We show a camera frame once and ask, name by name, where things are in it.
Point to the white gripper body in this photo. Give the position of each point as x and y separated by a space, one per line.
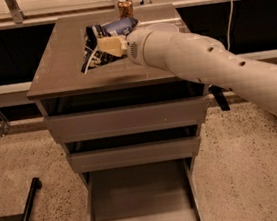
135 46

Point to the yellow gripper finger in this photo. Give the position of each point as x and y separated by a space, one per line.
113 45

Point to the blue chip bag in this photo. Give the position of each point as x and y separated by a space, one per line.
93 57

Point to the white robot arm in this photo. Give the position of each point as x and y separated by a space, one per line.
197 58

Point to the grey top drawer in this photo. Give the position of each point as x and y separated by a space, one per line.
127 120

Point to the grey drawer cabinet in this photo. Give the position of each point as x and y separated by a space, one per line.
59 88

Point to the grey middle drawer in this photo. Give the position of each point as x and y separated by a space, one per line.
134 155

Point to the grey open bottom drawer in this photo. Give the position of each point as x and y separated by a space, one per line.
162 191

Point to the white ceramic bowl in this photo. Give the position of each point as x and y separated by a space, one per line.
164 27

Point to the brown soda can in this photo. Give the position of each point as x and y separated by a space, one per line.
125 8

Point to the black metal bar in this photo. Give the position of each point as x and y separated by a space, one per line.
35 185

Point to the black bracket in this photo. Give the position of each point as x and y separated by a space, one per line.
219 96

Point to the grey horizontal rail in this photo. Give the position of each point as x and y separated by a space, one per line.
16 94

